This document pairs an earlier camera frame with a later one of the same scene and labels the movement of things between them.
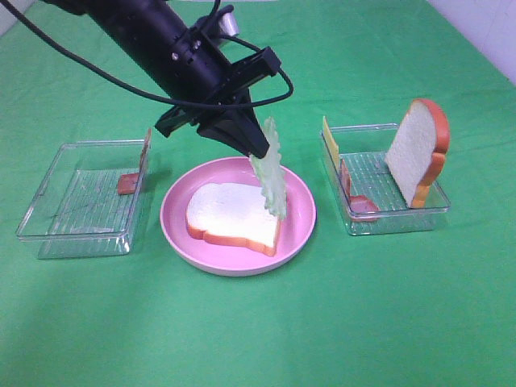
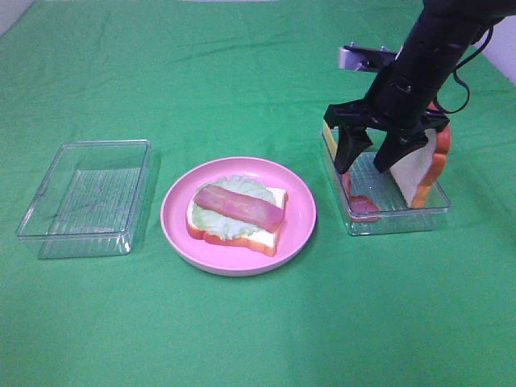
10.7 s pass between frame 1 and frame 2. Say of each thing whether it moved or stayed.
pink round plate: stayed
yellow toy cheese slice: stayed
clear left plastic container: stayed
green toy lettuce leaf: moved
